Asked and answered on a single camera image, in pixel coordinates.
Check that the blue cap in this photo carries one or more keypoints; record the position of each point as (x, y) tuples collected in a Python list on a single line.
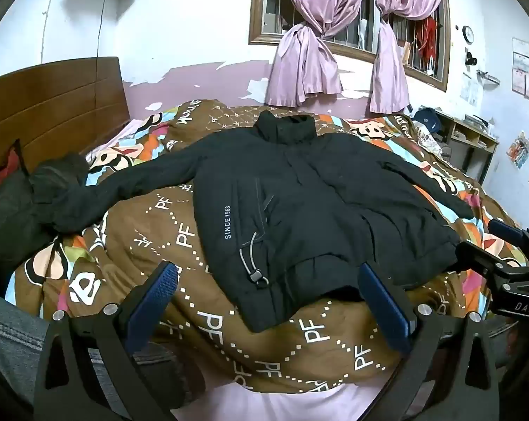
[(427, 119)]

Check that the wide pink curtain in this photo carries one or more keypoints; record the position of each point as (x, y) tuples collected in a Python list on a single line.
[(299, 65)]

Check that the wooden headboard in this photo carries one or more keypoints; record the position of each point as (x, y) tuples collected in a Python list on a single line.
[(49, 105)]

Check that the wooden desk shelf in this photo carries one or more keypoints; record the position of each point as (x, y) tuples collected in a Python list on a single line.
[(466, 133)]

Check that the dark green jacket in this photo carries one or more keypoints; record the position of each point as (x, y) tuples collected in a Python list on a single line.
[(10, 215)]

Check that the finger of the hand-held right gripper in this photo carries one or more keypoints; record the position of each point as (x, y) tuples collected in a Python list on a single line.
[(479, 255), (505, 229)]

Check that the red hanging clothes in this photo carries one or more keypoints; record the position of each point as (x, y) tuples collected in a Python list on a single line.
[(431, 35)]

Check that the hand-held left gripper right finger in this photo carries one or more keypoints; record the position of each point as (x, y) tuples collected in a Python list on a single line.
[(385, 311)]

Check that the pale pink bed sheet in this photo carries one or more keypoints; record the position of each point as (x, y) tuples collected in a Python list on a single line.
[(299, 403)]

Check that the round wall clock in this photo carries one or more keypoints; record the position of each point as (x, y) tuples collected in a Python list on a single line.
[(468, 34)]

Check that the wooden framed window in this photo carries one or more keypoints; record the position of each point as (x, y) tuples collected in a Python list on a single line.
[(257, 30)]

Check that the black wall hook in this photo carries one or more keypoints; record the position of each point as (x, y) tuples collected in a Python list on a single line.
[(471, 58)]

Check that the metal wall rack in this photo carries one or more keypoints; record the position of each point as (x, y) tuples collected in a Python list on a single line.
[(490, 77)]

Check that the red black cloth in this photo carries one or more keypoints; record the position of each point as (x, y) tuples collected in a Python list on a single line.
[(8, 164)]

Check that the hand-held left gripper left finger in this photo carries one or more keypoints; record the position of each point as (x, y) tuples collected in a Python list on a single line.
[(152, 305)]

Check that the cartoon wall sticker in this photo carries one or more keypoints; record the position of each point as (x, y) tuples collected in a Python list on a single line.
[(520, 149)]

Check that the floral cloth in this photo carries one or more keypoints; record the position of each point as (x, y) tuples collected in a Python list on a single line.
[(428, 142)]

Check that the brown printed quilt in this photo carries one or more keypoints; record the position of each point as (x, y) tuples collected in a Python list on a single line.
[(211, 329)]

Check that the person's leg in jeans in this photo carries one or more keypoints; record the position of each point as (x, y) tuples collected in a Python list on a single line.
[(10, 342)]

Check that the row of wall papers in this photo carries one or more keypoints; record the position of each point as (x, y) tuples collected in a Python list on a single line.
[(525, 65)]

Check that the narrow pink curtain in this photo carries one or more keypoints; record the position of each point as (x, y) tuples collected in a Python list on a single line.
[(389, 74)]

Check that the black padded jacket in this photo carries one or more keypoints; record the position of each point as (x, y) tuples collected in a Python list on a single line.
[(312, 210)]

